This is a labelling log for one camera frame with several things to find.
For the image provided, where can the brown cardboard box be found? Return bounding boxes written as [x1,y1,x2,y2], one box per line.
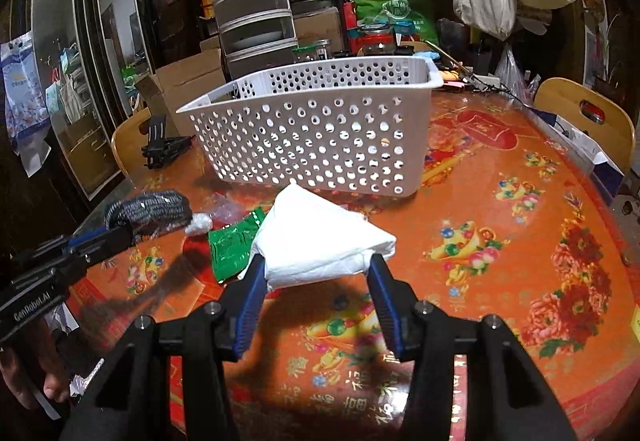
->
[292,7,346,52]

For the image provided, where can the green foil packet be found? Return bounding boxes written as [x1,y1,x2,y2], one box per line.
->
[207,208,267,283]

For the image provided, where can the red patterned tablecloth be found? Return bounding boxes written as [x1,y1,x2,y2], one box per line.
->
[65,83,640,441]

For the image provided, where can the white perforated plastic basket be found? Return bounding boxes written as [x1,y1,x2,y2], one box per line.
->
[175,56,445,198]

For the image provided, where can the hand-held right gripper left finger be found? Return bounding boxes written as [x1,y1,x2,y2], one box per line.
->
[60,252,271,441]

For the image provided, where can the stacked grey drawer unit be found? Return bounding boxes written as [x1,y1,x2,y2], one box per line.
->
[197,0,298,80]

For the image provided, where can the black clip tool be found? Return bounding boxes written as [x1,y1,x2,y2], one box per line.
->
[141,115,195,170]

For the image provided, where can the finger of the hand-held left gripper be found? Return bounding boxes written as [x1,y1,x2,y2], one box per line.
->
[60,225,135,272]

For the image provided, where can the grey knitted cloth roll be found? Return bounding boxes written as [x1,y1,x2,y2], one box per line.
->
[103,189,193,242]

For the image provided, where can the white and blue carton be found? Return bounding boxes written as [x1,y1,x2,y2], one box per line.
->
[550,113,625,204]

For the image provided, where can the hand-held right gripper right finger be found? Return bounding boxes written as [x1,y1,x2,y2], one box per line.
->
[367,253,577,441]

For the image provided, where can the white tissue pack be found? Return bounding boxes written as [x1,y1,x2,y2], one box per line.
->
[238,184,398,293]

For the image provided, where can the wooden chair with cutout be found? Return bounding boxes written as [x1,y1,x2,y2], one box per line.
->
[533,77,637,174]

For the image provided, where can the clear crumpled plastic wrapper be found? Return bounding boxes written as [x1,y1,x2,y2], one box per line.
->
[184,193,244,237]

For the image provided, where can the blue printed snack bag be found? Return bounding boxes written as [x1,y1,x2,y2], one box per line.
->
[0,33,53,178]

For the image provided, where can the person's left hand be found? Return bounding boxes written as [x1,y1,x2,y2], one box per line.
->
[0,316,76,411]

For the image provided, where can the glass jar with lid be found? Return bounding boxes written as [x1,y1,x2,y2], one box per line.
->
[292,39,333,62]

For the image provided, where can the green shopping bag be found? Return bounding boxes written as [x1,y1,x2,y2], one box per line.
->
[350,0,441,46]

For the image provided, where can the open cardboard box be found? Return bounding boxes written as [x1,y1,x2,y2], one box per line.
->
[134,48,226,138]

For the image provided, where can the white plastic bag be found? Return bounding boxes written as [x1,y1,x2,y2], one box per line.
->
[494,43,529,94]

